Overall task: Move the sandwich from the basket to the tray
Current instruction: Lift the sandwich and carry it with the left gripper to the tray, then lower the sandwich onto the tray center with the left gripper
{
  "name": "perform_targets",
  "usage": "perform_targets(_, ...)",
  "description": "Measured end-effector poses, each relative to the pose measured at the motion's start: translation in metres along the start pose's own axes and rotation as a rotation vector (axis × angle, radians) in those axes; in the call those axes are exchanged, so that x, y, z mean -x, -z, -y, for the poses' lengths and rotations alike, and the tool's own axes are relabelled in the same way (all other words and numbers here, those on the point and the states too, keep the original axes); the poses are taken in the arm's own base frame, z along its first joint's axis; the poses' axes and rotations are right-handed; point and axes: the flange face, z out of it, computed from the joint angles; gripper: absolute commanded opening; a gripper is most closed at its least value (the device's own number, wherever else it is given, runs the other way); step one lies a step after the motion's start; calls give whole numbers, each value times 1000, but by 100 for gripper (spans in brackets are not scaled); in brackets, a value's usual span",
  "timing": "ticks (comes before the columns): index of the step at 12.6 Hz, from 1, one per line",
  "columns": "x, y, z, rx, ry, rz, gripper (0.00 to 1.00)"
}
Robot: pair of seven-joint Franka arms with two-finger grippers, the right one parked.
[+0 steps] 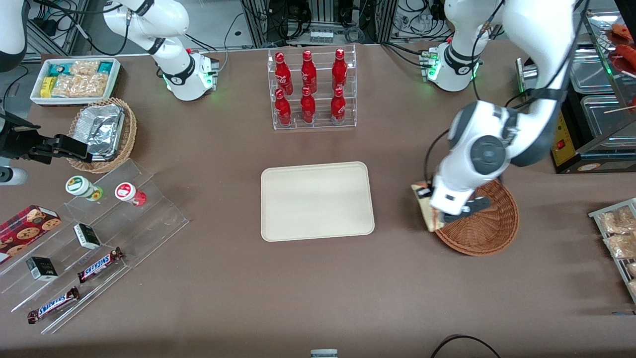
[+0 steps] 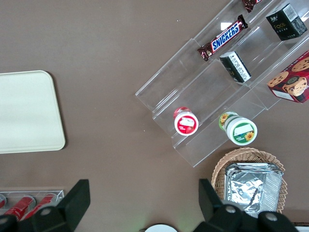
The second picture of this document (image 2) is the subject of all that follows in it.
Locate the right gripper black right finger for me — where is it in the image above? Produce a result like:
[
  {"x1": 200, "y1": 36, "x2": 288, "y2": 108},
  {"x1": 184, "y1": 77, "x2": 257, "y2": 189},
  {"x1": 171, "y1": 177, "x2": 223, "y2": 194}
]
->
[{"x1": 195, "y1": 178, "x2": 252, "y2": 232}]

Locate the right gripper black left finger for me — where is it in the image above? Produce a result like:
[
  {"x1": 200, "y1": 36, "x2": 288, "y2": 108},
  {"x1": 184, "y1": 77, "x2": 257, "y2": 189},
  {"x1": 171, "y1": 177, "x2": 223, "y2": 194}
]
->
[{"x1": 28, "y1": 178, "x2": 92, "y2": 232}]

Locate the light tan wicker basket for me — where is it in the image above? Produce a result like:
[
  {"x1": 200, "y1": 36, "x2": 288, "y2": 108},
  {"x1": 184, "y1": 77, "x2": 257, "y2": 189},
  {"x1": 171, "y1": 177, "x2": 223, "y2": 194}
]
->
[{"x1": 211, "y1": 147, "x2": 289, "y2": 218}]

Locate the cream rectangular serving tray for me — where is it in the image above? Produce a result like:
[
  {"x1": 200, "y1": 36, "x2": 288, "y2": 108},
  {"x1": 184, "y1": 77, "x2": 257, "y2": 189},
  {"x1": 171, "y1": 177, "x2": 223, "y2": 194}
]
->
[{"x1": 0, "y1": 70, "x2": 67, "y2": 155}]

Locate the clear acrylic bottle rack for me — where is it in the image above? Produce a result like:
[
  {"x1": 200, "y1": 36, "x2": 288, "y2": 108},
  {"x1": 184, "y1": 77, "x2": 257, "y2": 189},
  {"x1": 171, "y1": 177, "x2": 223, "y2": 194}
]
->
[{"x1": 0, "y1": 189, "x2": 66, "y2": 219}]

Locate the aluminium foil container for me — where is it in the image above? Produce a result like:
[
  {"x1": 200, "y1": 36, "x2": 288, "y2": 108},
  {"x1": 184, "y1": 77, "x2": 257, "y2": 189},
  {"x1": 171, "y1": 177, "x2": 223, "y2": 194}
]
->
[{"x1": 224, "y1": 162, "x2": 284, "y2": 218}]

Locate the green lidded yogurt cup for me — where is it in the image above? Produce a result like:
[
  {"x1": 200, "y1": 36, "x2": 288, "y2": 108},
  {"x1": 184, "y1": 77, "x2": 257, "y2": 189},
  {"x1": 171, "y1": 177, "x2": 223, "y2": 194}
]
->
[{"x1": 218, "y1": 111, "x2": 258, "y2": 146}]

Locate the red lidded yogurt cup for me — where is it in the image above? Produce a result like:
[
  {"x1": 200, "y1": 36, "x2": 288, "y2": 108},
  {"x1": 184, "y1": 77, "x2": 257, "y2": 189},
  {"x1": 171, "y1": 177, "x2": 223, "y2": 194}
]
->
[{"x1": 173, "y1": 106, "x2": 200, "y2": 137}]

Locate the clear acrylic step display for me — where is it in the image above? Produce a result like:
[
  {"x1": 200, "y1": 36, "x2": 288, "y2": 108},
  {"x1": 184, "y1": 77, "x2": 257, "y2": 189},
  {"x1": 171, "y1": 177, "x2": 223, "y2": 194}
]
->
[{"x1": 134, "y1": 0, "x2": 309, "y2": 169}]

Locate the small black carton box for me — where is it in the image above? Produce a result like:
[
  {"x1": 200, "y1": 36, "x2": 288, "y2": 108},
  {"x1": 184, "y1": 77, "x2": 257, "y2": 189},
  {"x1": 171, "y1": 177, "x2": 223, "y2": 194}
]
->
[
  {"x1": 265, "y1": 2, "x2": 309, "y2": 42},
  {"x1": 219, "y1": 51, "x2": 252, "y2": 84}
]

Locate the red chocolate chip cookie box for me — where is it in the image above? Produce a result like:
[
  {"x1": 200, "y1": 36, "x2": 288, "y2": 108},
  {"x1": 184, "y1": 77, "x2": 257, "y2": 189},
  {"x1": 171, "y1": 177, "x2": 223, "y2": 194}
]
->
[{"x1": 267, "y1": 50, "x2": 309, "y2": 104}]

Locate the Snickers chocolate bar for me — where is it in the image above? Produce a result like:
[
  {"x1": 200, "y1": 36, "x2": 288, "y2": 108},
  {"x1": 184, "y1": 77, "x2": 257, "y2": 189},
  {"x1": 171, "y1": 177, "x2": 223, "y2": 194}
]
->
[
  {"x1": 241, "y1": 0, "x2": 263, "y2": 14},
  {"x1": 197, "y1": 14, "x2": 249, "y2": 62}
]

